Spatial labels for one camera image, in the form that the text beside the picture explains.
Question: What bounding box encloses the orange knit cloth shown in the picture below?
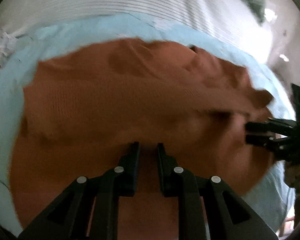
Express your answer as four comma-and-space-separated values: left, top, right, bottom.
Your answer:
9, 38, 274, 239

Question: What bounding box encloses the white striped blanket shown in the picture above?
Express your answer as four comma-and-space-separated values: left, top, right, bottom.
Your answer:
0, 0, 273, 59

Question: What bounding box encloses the light blue floral bedsheet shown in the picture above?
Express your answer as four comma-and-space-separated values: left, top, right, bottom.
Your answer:
0, 14, 295, 236

